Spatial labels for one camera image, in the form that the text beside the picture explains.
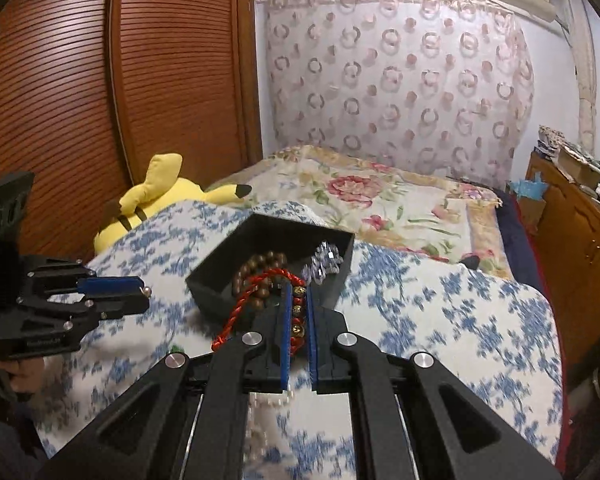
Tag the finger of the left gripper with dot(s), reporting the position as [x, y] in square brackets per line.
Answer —
[105, 283]
[115, 307]

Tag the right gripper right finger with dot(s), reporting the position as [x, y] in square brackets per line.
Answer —
[413, 418]

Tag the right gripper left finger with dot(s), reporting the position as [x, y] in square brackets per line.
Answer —
[186, 418]

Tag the black jewelry box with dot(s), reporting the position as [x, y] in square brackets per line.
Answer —
[258, 244]

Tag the silver chain jewelry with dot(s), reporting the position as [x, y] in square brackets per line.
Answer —
[325, 261]

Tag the person's left hand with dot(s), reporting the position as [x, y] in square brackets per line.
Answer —
[24, 376]

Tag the yellow Pikachu plush toy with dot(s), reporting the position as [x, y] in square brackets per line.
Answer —
[163, 186]

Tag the brown louvered wardrobe door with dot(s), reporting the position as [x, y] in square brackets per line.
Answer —
[91, 89]

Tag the pink floral beige bedspread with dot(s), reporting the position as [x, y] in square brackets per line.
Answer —
[437, 217]

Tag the brown wooden sideboard cabinet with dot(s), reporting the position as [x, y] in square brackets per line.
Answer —
[567, 240]

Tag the blue tissue in box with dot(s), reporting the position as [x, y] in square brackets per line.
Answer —
[533, 188]

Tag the cardboard box on cabinet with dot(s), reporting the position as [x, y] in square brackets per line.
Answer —
[578, 168]

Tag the pink circle patterned curtain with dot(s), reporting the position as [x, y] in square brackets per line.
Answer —
[439, 87]

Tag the beige side curtain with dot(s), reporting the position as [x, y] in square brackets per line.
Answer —
[582, 49]

